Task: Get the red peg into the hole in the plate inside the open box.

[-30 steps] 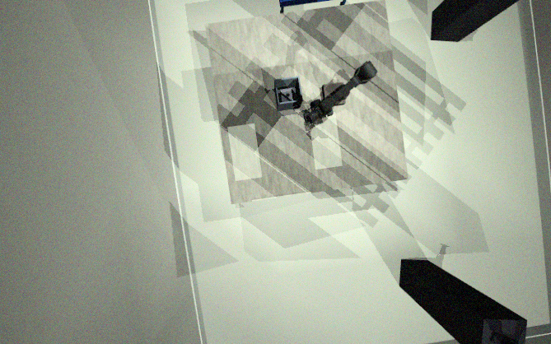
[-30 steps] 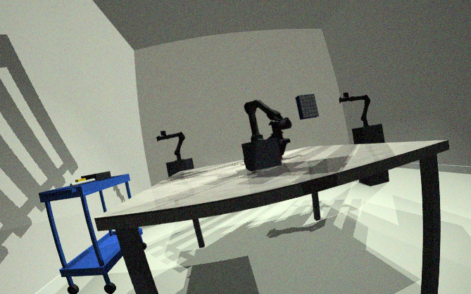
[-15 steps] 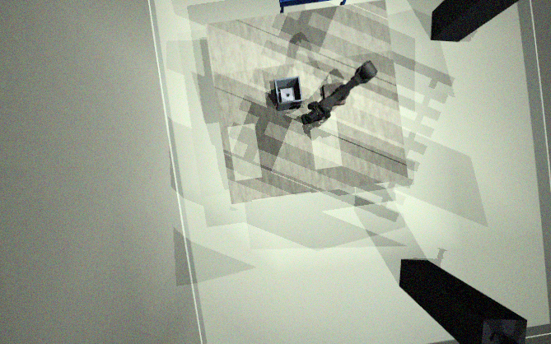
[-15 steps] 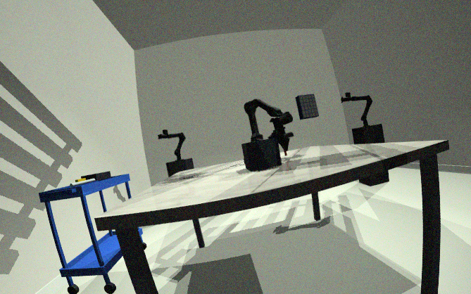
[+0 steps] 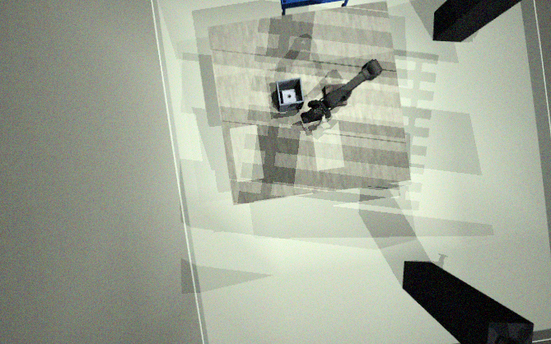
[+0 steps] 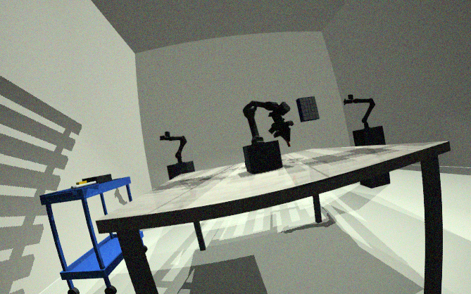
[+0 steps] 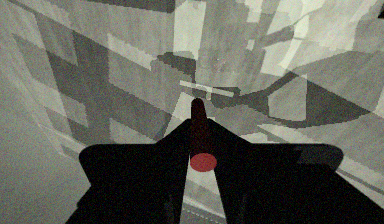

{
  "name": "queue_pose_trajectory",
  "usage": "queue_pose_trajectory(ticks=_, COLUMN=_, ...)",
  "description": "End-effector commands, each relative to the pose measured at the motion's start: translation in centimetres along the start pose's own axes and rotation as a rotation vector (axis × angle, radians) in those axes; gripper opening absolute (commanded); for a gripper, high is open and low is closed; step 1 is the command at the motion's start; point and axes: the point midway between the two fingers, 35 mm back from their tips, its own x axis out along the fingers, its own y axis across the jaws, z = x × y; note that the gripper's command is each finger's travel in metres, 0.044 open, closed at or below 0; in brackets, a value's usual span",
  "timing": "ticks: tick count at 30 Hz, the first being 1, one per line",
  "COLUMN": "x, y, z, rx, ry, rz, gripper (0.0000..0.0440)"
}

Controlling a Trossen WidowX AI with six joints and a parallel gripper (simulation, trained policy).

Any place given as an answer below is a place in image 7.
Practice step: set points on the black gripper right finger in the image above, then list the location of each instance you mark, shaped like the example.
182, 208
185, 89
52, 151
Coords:
239, 163

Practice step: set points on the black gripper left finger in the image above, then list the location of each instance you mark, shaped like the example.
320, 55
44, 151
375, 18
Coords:
165, 161

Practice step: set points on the red peg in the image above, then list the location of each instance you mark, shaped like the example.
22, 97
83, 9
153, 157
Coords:
202, 154

